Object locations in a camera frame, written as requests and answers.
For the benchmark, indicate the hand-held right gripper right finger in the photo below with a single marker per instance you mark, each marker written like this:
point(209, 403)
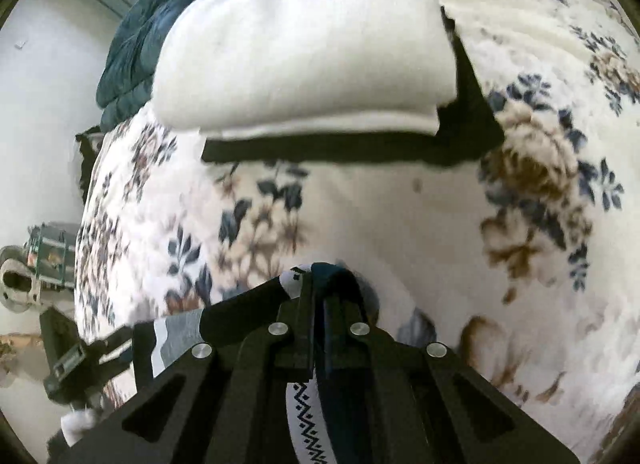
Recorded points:
point(327, 334)

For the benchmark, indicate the striped knit sweater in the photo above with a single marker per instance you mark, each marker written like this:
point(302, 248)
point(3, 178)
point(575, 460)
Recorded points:
point(175, 339)

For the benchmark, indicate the green storage rack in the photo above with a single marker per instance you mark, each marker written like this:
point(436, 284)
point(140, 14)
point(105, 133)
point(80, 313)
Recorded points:
point(52, 256)

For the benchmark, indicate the floral bed blanket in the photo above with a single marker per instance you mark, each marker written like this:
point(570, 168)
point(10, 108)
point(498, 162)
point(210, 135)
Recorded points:
point(400, 224)

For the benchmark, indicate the folded black garment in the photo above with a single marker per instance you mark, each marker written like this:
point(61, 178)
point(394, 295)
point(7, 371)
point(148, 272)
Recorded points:
point(450, 139)

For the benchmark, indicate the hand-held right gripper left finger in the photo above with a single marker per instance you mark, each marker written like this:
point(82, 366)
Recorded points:
point(302, 334)

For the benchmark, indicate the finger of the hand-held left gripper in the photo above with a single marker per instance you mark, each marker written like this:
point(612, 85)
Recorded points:
point(116, 340)
point(119, 360)

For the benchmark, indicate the folded white garment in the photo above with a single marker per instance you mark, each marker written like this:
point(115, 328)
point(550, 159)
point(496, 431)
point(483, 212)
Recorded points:
point(310, 44)

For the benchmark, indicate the teal quilted comforter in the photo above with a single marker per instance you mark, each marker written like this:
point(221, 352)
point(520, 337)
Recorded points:
point(135, 49)

